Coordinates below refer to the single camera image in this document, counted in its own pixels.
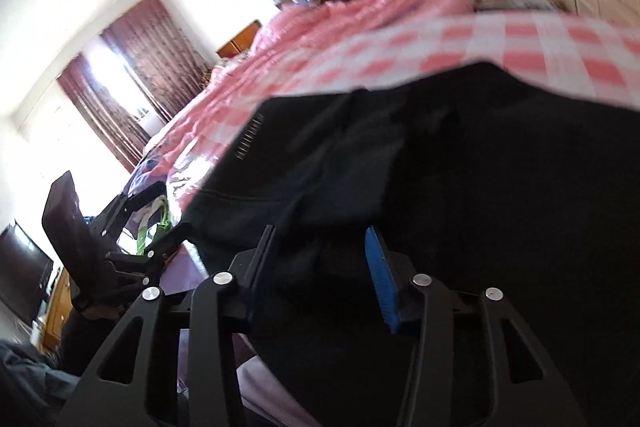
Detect wooden cabinet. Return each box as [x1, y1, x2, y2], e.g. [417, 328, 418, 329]
[40, 267, 74, 353]

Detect purple cloth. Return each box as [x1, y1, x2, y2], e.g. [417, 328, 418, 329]
[160, 247, 212, 299]

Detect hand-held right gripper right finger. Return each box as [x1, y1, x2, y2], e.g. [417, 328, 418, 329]
[364, 226, 588, 427]

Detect person's left forearm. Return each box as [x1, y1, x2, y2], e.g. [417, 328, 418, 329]
[57, 302, 110, 378]

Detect green bag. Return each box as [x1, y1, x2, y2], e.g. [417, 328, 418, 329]
[132, 194, 176, 258]

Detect person's light pink clothing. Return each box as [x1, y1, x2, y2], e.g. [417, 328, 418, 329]
[232, 354, 296, 427]

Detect black pants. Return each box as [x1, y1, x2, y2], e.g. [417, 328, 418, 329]
[180, 62, 640, 427]

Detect wooden nightstand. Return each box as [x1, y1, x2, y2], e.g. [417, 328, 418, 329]
[216, 19, 262, 58]

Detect pink quilt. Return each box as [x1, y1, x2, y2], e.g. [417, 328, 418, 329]
[135, 0, 476, 170]

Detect black television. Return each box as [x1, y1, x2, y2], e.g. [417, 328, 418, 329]
[0, 219, 54, 325]

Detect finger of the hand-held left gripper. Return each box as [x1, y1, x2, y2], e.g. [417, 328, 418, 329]
[107, 221, 194, 288]
[97, 181, 168, 239]

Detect person's dark grey clothing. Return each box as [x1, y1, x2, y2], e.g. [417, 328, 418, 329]
[0, 339, 86, 427]

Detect pink checked bed sheet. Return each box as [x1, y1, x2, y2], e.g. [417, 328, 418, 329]
[175, 9, 640, 212]

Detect dark red patterned curtain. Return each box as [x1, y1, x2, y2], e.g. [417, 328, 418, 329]
[100, 0, 211, 125]
[56, 54, 151, 172]

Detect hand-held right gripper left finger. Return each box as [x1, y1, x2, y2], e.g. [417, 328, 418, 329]
[55, 224, 278, 427]

